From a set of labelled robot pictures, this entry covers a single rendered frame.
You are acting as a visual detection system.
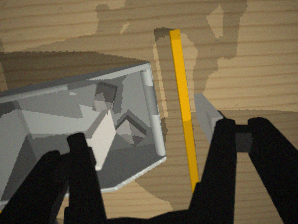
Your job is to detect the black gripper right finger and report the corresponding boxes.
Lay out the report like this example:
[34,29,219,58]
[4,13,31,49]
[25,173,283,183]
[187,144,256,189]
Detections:
[184,93,298,224]

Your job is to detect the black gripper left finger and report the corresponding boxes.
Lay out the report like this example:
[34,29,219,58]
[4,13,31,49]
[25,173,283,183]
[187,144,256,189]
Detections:
[0,109,116,224]

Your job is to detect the yellow bar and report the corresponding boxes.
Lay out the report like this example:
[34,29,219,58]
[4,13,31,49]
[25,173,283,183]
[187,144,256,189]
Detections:
[169,29,199,193]

